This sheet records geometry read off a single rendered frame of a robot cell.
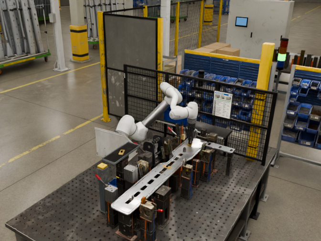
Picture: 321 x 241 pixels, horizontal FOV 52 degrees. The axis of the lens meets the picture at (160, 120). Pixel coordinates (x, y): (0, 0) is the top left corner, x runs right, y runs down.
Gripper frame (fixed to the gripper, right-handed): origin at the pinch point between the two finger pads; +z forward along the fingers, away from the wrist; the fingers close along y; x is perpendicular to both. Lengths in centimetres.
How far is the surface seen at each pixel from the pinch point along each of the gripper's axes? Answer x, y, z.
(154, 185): -77, 6, 7
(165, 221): -84, 21, 33
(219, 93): 54, 5, -35
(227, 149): 14.2, 35.0, 6.4
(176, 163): -36.4, 4.2, 6.6
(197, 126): 40.2, -11.2, 3.4
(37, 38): 391, -714, 32
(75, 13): 468, -624, -40
